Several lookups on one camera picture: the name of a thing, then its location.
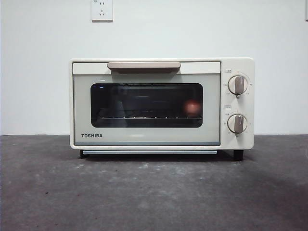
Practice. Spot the brown egg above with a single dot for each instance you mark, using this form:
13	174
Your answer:
192	108

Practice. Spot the silver crumb tray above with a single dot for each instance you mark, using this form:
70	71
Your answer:
144	152

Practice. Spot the cream timer knob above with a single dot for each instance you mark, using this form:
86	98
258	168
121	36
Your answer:
237	123

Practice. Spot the cream temperature knob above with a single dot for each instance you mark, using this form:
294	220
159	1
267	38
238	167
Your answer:
237	84

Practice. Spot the cream Toshiba toaster oven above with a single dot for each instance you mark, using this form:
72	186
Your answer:
237	65

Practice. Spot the white wall socket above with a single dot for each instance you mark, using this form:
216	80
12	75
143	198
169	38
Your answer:
102	12

